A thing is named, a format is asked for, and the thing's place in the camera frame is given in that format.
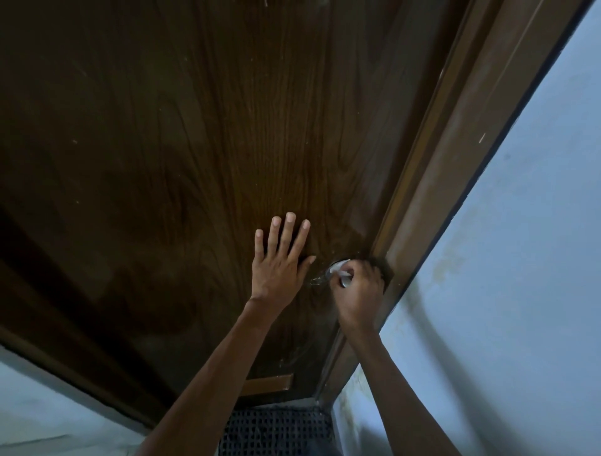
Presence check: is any person's right forearm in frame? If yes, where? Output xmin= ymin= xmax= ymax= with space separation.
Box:
xmin=339 ymin=323 xmax=463 ymax=456

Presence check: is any person's left hand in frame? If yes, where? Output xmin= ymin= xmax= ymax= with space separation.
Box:
xmin=250 ymin=212 xmax=316 ymax=303

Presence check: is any dark woven floor mat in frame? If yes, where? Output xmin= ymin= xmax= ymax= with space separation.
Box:
xmin=218 ymin=407 xmax=342 ymax=456

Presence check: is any person's right hand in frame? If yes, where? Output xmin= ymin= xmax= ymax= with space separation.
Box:
xmin=327 ymin=260 xmax=385 ymax=335

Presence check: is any dark brown wooden door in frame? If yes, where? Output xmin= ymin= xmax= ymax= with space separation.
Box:
xmin=0 ymin=0 xmax=470 ymax=408

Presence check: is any person's left forearm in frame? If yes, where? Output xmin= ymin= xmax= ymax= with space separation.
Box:
xmin=134 ymin=297 xmax=288 ymax=456

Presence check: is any silver round door knob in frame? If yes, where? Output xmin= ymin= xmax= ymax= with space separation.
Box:
xmin=311 ymin=259 xmax=354 ymax=288

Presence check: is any brown wooden door frame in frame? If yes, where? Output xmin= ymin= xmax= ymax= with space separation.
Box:
xmin=314 ymin=0 xmax=593 ymax=407

